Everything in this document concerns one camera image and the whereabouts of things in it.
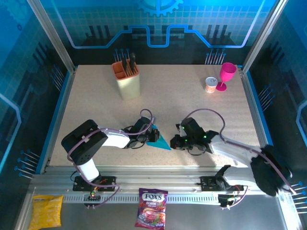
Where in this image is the blue cloth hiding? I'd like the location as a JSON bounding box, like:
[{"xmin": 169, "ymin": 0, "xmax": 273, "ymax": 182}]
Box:
[{"xmin": 145, "ymin": 124, "xmax": 172, "ymax": 151}]

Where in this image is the cream knife block orange top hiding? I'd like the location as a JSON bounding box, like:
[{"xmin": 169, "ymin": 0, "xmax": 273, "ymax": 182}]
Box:
[{"xmin": 112, "ymin": 61, "xmax": 142, "ymax": 102}]

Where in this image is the orange drink can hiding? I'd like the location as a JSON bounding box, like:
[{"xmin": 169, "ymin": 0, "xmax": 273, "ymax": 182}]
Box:
[{"xmin": 204, "ymin": 77, "xmax": 218, "ymax": 94}]

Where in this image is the right small circuit board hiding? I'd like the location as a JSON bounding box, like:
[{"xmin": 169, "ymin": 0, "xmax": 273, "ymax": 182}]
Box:
[{"xmin": 217, "ymin": 194, "xmax": 240, "ymax": 208}]

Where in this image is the small circuit board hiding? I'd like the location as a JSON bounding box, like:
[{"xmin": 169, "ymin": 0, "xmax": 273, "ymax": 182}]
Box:
[
  {"xmin": 83, "ymin": 190, "xmax": 103, "ymax": 202},
  {"xmin": 217, "ymin": 194, "xmax": 240, "ymax": 208}
]

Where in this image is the purple candy bag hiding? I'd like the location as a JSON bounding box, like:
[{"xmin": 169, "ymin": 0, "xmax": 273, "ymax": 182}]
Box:
[{"xmin": 134, "ymin": 188, "xmax": 169, "ymax": 228}]

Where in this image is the pink plastic goblet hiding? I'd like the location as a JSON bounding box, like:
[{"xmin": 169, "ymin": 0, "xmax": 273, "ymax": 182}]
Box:
[{"xmin": 215, "ymin": 62, "xmax": 237, "ymax": 92}]

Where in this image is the left small circuit board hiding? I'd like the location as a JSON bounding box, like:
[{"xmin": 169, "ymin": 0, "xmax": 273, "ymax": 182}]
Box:
[{"xmin": 83, "ymin": 190, "xmax": 103, "ymax": 202}]

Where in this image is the yellow snack bag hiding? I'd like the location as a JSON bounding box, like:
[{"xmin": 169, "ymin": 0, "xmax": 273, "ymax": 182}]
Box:
[{"xmin": 28, "ymin": 195, "xmax": 64, "ymax": 230}]

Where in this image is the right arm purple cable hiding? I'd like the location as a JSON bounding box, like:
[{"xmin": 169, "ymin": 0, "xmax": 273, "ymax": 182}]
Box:
[{"xmin": 181, "ymin": 109, "xmax": 297, "ymax": 209}]

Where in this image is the aluminium front frame rail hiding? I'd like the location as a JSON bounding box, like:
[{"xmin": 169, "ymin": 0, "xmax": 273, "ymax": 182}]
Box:
[{"xmin": 30, "ymin": 165, "xmax": 288, "ymax": 195}]

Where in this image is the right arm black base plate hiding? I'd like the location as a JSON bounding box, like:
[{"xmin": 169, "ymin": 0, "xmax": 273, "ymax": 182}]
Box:
[{"xmin": 200, "ymin": 176, "xmax": 245, "ymax": 192}]

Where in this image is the white slotted cable duct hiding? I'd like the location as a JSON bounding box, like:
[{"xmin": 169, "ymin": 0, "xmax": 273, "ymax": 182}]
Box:
[{"xmin": 62, "ymin": 194, "xmax": 221, "ymax": 204}]

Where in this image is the right table side rail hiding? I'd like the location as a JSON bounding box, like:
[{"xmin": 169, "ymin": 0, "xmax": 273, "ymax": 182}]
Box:
[{"xmin": 239, "ymin": 67, "xmax": 283, "ymax": 174}]

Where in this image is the table side rail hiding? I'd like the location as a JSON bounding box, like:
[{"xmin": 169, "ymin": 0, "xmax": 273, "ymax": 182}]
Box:
[
  {"xmin": 239, "ymin": 67, "xmax": 283, "ymax": 174},
  {"xmin": 39, "ymin": 68, "xmax": 77, "ymax": 174}
]

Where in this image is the thick black knife handle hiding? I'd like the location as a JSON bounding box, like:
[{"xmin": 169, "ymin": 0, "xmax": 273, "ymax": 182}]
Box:
[{"xmin": 130, "ymin": 53, "xmax": 138, "ymax": 72}]

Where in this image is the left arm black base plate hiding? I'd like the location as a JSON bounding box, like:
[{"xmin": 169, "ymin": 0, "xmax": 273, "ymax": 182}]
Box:
[{"xmin": 72, "ymin": 176, "xmax": 117, "ymax": 192}]

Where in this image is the left table side rail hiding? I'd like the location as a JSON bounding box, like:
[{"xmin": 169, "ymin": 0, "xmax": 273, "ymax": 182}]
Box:
[{"xmin": 39, "ymin": 68, "xmax": 77, "ymax": 174}]

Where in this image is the right aluminium frame post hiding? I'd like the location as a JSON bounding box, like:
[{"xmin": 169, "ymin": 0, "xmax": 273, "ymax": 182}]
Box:
[{"xmin": 241, "ymin": 0, "xmax": 289, "ymax": 74}]

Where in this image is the aluminium frame post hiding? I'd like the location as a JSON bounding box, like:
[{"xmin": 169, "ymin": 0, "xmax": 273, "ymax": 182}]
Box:
[
  {"xmin": 26, "ymin": 0, "xmax": 78, "ymax": 74},
  {"xmin": 241, "ymin": 0, "xmax": 289, "ymax": 74}
]

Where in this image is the left aluminium frame post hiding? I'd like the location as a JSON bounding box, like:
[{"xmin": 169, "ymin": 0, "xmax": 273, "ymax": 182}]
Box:
[{"xmin": 26, "ymin": 0, "xmax": 78, "ymax": 74}]

